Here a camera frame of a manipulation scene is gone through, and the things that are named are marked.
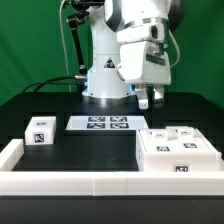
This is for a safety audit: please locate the black cable bundle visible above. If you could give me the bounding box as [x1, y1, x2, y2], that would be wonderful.
[22, 75, 88, 94]

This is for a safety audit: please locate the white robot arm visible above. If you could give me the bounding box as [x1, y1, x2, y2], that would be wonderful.
[83, 0, 184, 110]

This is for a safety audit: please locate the white base marker plate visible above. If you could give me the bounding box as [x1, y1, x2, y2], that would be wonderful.
[66, 116, 148, 131]

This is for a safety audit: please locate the grey hanging cable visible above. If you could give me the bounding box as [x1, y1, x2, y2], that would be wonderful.
[59, 0, 73, 93]

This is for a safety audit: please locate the white cabinet body box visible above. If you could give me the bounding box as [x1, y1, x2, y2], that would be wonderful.
[136, 130, 222, 172]

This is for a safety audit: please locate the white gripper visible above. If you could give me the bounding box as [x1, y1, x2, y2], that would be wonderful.
[117, 22, 171, 110]

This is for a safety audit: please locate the white cabinet door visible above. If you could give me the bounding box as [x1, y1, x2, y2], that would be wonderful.
[166, 126, 214, 153]
[139, 129, 181, 154]

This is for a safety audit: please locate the white cabinet top block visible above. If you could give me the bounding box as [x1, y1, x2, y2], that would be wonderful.
[25, 116, 56, 145]

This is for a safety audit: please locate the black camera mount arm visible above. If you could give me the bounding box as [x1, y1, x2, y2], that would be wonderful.
[67, 0, 105, 80]

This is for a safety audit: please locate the white U-shaped fence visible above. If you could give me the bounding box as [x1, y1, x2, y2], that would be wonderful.
[0, 139, 224, 196]

